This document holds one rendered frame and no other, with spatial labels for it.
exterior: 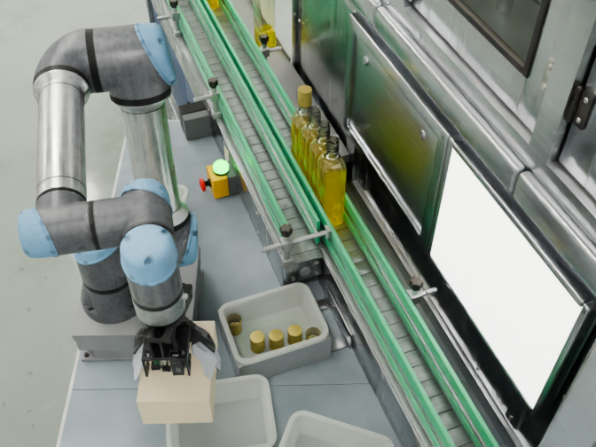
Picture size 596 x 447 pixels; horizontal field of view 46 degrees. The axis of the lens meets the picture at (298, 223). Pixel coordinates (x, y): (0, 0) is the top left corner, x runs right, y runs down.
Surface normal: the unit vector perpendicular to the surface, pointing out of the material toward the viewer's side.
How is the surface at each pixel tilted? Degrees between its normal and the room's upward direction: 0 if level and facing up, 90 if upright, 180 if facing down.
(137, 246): 0
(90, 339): 90
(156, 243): 0
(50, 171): 14
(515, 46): 90
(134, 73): 78
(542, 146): 90
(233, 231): 0
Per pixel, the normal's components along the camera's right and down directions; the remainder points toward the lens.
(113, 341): 0.03, 0.73
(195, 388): 0.00, -0.68
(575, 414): -0.94, 0.25
